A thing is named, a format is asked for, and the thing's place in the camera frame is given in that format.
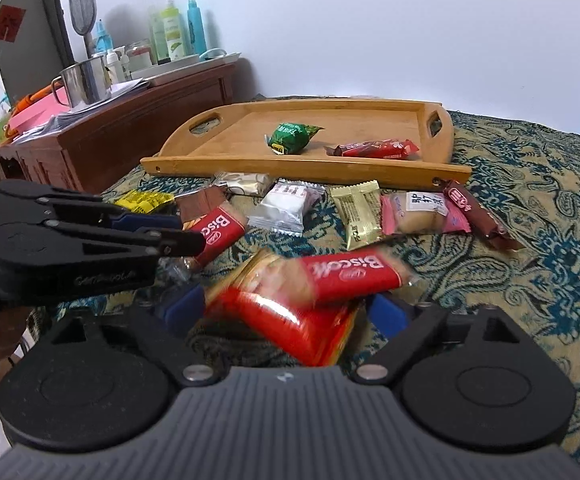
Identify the brown candy packet pink label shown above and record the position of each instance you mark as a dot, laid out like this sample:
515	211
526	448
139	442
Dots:
470	207

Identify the pink folder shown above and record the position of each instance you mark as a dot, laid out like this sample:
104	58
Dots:
32	117

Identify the wooden cabinet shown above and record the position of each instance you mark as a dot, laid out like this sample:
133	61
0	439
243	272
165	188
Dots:
119	130

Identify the yellow snack packet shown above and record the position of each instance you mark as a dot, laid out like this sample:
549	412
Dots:
142	201

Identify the teal spray bottle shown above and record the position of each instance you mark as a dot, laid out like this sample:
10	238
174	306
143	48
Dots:
196	25

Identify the white board with red label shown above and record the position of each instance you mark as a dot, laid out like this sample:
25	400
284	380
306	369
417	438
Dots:
24	25

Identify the white bottle green label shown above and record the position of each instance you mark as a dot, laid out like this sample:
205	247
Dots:
175	32

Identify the stack of papers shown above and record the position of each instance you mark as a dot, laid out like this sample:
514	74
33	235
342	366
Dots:
114	91

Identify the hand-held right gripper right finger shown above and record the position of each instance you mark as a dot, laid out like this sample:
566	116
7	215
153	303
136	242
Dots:
387	316

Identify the brown peanut snack packet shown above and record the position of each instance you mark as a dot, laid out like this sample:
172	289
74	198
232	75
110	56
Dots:
197	205

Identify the large red biscuit packet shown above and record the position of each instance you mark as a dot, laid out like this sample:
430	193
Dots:
355	272

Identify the white plastic tray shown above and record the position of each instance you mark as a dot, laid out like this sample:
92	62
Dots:
184	69

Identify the dark red snack bar packet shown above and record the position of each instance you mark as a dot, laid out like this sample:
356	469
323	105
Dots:
375	149

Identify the patterned blanket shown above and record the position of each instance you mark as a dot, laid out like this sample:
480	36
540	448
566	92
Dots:
520	240

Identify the grey round swatter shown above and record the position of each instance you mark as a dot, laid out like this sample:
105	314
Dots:
82	2

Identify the blue pump bottle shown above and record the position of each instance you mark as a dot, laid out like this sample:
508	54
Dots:
102	37

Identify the silver beige snack packet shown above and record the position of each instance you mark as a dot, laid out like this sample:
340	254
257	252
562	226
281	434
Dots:
245	183

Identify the small white bottle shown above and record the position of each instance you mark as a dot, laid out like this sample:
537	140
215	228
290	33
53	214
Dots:
115	66

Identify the pale green bottle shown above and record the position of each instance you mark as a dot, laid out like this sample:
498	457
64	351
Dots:
156	35

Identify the red and gold snack packet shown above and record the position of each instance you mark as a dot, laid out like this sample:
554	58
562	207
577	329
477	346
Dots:
290	325

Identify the wooden tray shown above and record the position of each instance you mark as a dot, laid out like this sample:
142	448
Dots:
350	125

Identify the small red biscuit packet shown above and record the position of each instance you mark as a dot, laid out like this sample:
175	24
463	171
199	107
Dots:
217	230

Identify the green snack packet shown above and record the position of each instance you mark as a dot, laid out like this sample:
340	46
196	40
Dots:
290	137

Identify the glass jar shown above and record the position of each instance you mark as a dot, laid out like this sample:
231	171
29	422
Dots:
138	56

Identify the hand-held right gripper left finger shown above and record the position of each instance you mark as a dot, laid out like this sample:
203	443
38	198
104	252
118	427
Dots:
184	306

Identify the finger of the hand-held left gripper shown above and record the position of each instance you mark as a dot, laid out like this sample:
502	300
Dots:
179	243
139	221

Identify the pink snack packet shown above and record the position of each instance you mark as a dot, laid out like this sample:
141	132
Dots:
420	212

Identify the white snack packet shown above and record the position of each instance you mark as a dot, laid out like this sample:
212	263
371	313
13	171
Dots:
282	207

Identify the metal mug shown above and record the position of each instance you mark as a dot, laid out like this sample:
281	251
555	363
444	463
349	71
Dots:
87	80

